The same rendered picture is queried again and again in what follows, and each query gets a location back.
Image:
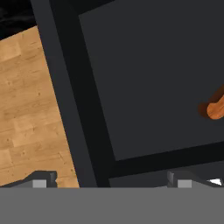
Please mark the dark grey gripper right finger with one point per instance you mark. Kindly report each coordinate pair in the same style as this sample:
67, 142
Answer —
182, 179

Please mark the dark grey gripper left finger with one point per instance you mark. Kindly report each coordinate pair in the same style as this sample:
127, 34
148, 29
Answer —
40, 179

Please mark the dark grey open drawer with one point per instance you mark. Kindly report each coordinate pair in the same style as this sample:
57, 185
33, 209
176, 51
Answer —
151, 87

